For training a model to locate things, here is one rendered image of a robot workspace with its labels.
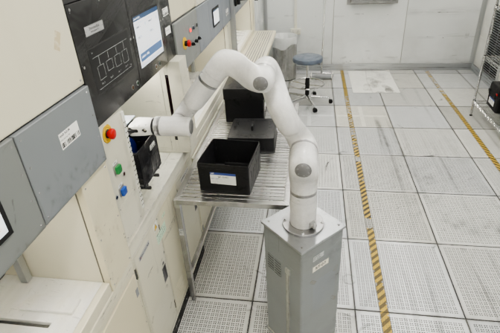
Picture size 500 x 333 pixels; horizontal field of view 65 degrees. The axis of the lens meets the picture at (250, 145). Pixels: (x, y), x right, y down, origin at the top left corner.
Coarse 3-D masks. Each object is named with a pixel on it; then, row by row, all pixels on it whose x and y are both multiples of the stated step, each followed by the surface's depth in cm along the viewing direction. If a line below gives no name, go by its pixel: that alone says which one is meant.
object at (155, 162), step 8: (128, 120) 170; (136, 136) 186; (144, 136) 185; (152, 136) 180; (136, 144) 187; (144, 144) 172; (152, 144) 180; (144, 152) 172; (152, 152) 180; (136, 160) 166; (144, 160) 172; (152, 160) 180; (160, 160) 190; (136, 168) 169; (144, 168) 172; (152, 168) 180; (144, 176) 172; (152, 176) 180; (144, 184) 172
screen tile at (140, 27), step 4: (144, 20) 170; (136, 24) 162; (140, 24) 166; (136, 28) 162; (140, 28) 166; (144, 28) 170; (136, 32) 162; (140, 32) 166; (148, 32) 174; (148, 36) 174; (140, 40) 166; (144, 40) 170; (148, 40) 174; (140, 44) 166; (144, 44) 170; (148, 44) 174; (140, 48) 166
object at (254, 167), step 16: (208, 144) 219; (224, 144) 226; (240, 144) 223; (256, 144) 221; (208, 160) 220; (224, 160) 231; (240, 160) 228; (256, 160) 214; (208, 176) 205; (224, 176) 202; (240, 176) 200; (256, 176) 217; (224, 192) 208; (240, 192) 205
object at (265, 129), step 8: (240, 120) 261; (248, 120) 261; (256, 120) 260; (264, 120) 259; (272, 120) 259; (232, 128) 252; (240, 128) 251; (248, 128) 251; (256, 128) 250; (264, 128) 249; (272, 128) 249; (232, 136) 242; (240, 136) 242; (248, 136) 241; (256, 136) 240; (264, 136) 240; (272, 136) 239; (264, 144) 240; (272, 144) 239; (264, 152) 242; (272, 152) 241
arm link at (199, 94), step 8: (200, 80) 152; (192, 88) 155; (200, 88) 153; (208, 88) 153; (216, 88) 155; (192, 96) 156; (200, 96) 155; (208, 96) 156; (184, 104) 170; (192, 104) 157; (200, 104) 158; (176, 112) 171; (184, 112) 172; (192, 112) 172
